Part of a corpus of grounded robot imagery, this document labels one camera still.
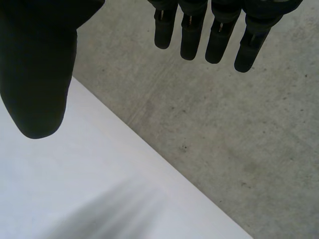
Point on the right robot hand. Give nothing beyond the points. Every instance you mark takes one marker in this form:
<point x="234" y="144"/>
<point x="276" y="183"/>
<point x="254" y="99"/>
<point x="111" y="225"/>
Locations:
<point x="37" y="74"/>

